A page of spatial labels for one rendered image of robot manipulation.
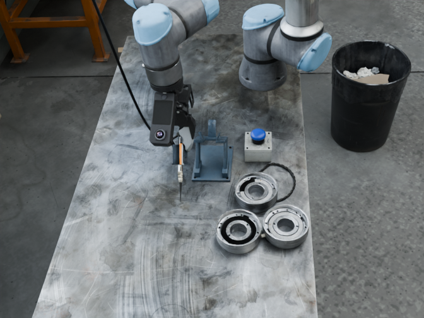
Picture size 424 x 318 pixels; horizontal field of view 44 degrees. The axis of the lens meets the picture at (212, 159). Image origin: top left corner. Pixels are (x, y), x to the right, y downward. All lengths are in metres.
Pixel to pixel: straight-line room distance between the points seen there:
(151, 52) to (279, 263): 0.54
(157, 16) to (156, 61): 0.09
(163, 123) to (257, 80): 0.57
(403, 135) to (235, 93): 1.29
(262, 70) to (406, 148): 1.23
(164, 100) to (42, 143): 1.78
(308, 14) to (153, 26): 0.53
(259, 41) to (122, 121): 0.46
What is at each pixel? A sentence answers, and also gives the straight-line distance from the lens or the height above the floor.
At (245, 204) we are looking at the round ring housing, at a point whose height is 0.83.
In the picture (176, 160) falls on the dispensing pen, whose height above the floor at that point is 0.95.
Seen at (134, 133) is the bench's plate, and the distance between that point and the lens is 1.52.
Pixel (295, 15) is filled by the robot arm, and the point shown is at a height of 1.09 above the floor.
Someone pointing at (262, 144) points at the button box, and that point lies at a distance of 1.38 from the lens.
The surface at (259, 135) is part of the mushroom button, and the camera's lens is 1.36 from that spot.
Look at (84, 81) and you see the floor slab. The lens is 3.18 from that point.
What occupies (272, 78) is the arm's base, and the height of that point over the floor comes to 0.84.
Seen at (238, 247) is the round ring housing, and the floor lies 0.83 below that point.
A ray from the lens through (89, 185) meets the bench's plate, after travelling 1.41.
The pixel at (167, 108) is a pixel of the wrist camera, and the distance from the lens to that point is 1.11.
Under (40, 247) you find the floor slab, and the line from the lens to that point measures 2.38.
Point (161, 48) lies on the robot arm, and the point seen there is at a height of 1.24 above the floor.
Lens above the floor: 1.80
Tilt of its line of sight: 45 degrees down
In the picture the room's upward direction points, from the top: 6 degrees counter-clockwise
